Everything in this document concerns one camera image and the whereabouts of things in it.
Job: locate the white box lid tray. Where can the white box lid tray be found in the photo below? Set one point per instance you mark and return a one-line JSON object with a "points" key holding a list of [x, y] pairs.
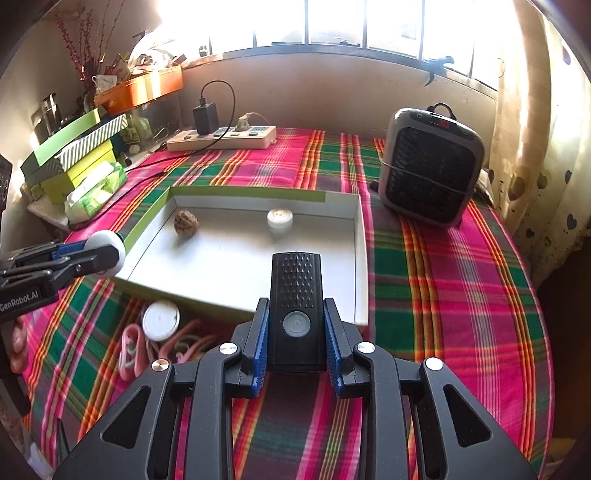
{"points": [[231, 249]]}

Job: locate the plaid tablecloth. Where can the plaid tablecloth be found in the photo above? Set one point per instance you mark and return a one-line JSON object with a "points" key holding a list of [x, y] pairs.
{"points": [[438, 323]]}

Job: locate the green tissue pack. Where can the green tissue pack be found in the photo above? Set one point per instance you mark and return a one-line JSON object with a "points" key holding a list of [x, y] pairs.
{"points": [[94, 189]]}

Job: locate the heart print curtain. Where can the heart print curtain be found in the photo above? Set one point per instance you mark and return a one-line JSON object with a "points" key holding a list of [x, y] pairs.
{"points": [[531, 138]]}

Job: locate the person's left hand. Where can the person's left hand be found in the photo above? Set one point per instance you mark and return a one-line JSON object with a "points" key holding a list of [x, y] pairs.
{"points": [[17, 344]]}

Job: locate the orange box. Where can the orange box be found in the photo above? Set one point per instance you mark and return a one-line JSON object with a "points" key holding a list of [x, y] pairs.
{"points": [[138, 90]]}

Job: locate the white plastic bag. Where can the white plastic bag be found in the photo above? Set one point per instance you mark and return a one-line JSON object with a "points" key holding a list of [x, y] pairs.
{"points": [[147, 46]]}

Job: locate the white power strip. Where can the white power strip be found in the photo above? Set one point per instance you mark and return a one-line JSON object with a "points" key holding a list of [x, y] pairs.
{"points": [[221, 137]]}

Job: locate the window frame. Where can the window frame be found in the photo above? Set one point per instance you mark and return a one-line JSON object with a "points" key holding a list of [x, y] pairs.
{"points": [[323, 48]]}

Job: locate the yellow green box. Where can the yellow green box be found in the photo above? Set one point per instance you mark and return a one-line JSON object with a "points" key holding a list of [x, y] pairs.
{"points": [[78, 173]]}

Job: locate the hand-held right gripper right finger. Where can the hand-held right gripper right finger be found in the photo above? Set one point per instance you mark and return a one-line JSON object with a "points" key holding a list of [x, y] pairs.
{"points": [[332, 350]]}

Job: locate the pink plastic clip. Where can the pink plastic clip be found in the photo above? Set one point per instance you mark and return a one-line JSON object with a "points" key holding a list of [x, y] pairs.
{"points": [[129, 353]]}

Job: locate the white plug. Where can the white plug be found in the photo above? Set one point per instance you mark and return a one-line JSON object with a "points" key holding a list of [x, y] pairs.
{"points": [[243, 123]]}

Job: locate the black remote control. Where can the black remote control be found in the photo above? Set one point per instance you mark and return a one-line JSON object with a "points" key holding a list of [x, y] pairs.
{"points": [[295, 295]]}

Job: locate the dried red branches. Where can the dried red branches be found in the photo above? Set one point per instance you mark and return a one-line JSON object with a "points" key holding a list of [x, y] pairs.
{"points": [[85, 41]]}

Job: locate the white round disc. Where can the white round disc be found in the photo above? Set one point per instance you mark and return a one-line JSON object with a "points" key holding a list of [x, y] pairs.
{"points": [[160, 320]]}

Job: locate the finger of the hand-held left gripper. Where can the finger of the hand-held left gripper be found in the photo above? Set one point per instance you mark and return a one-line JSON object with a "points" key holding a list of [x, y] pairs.
{"points": [[69, 248], [92, 261]]}

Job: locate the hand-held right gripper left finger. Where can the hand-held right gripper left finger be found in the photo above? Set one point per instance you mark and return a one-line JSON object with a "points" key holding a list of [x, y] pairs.
{"points": [[261, 350]]}

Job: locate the brown walnut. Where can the brown walnut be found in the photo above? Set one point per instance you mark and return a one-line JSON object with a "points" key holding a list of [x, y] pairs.
{"points": [[186, 223]]}

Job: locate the lime green box lid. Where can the lime green box lid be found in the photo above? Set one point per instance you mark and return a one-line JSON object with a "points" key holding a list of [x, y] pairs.
{"points": [[64, 134]]}

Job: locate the white grey oval gadget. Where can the white grey oval gadget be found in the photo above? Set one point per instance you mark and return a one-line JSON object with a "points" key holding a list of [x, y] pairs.
{"points": [[104, 237]]}

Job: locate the striped box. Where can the striped box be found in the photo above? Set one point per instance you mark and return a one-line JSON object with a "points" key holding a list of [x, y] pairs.
{"points": [[92, 138]]}

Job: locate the black charger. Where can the black charger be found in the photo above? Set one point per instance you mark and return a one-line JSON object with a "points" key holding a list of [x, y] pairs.
{"points": [[205, 117]]}

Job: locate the grey space heater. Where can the grey space heater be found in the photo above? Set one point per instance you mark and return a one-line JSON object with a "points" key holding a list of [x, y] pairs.
{"points": [[431, 170]]}

